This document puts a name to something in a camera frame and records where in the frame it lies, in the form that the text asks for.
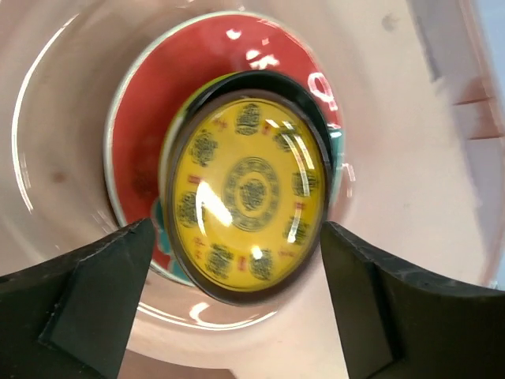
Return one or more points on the pink translucent plastic bin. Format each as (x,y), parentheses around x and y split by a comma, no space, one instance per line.
(424,176)

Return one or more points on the black plate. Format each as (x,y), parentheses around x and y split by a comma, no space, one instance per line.
(279,84)

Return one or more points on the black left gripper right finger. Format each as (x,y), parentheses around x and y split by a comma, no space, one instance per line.
(399,320)

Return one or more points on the yellow patterned plate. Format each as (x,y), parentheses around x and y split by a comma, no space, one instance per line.
(248,182)

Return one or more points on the red plate with teal flower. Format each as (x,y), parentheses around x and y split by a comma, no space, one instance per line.
(164,79)

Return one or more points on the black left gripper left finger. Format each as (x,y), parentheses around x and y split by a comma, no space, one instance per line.
(71,316)

